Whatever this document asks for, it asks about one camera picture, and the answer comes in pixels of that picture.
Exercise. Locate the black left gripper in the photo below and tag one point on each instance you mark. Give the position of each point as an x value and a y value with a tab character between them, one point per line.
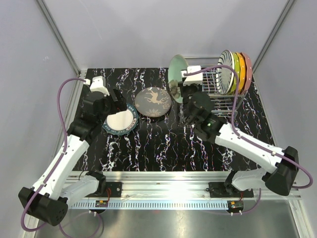
118	106

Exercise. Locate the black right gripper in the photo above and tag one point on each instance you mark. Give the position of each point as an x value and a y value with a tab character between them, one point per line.
184	87

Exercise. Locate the teal lettered plate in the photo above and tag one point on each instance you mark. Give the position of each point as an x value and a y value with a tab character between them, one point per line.
123	122

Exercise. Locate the mint green plate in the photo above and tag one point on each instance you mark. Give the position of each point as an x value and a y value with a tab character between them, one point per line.
175	81

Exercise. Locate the white blue striped plate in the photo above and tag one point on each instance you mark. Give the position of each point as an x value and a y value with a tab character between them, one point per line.
224	76

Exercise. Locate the green dotted plate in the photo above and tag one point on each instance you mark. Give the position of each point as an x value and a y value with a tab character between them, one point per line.
237	70

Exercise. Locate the orange dotted plate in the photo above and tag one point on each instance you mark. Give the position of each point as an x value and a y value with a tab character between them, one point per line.
242	72

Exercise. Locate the pink dotted plate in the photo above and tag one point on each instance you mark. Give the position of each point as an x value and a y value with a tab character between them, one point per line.
249	73

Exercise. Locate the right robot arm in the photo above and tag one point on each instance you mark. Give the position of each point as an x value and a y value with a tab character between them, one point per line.
278	168

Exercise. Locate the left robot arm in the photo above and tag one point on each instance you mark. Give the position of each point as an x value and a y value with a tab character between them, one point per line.
48	200

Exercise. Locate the metal dish rack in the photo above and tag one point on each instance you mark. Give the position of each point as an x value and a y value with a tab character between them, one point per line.
224	105

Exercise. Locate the grey deer plate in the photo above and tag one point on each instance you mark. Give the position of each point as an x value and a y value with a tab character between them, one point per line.
153	102

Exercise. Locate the black marble pattern mat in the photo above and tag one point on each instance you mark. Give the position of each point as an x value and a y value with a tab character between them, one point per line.
164	144

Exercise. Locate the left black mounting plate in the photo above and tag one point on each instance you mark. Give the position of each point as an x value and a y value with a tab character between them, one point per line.
112	189

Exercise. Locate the black mounting plate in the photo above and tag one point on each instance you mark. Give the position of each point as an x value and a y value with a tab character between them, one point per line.
221	190
112	189

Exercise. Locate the left small circuit board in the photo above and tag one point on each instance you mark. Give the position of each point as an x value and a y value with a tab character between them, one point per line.
101	203

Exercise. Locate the small circuit board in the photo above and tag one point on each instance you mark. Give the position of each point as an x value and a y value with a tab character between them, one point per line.
236	204
101	203

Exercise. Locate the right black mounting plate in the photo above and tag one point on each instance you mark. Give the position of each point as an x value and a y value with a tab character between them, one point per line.
221	190

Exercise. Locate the right small circuit board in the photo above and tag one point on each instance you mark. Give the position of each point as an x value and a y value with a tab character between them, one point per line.
236	204

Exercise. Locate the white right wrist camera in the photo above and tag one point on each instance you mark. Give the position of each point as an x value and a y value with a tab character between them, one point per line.
191	76

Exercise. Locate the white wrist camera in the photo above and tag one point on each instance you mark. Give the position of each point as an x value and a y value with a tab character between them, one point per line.
191	76
98	84

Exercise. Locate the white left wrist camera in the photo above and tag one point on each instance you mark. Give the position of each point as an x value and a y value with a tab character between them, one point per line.
98	84

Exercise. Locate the left aluminium frame post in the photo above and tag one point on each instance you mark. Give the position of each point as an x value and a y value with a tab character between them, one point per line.
58	36

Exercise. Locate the aluminium frame post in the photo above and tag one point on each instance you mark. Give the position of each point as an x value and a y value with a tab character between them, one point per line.
274	31
58	36

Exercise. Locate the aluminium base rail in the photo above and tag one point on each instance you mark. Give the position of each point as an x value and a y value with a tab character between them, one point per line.
167	191

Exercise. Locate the right aluminium frame post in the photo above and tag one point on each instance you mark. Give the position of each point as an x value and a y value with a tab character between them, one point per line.
274	31

